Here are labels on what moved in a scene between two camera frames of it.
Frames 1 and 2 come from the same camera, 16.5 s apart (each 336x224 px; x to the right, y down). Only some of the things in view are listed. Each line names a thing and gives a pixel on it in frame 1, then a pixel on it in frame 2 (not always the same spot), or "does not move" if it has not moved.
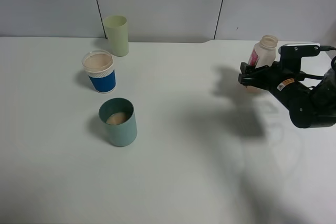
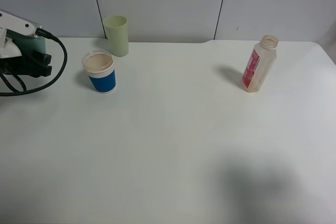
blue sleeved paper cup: x=99 y=65 does not move
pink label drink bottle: x=263 y=54 does not move
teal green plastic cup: x=118 y=114 → x=27 y=43
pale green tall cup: x=116 y=30 does not move
